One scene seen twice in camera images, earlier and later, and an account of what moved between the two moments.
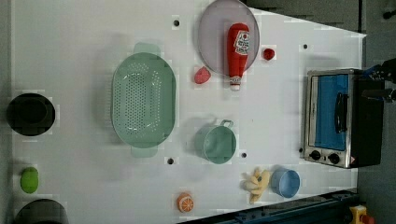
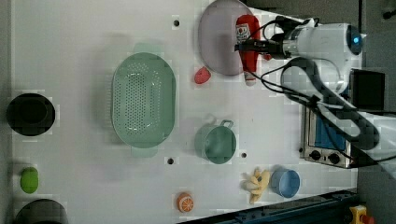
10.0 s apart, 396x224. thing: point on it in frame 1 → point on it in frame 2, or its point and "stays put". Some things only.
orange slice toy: (185, 203) stays put
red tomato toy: (268, 54) stays put
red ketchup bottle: (238, 35) → (247, 30)
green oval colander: (144, 99) stays put
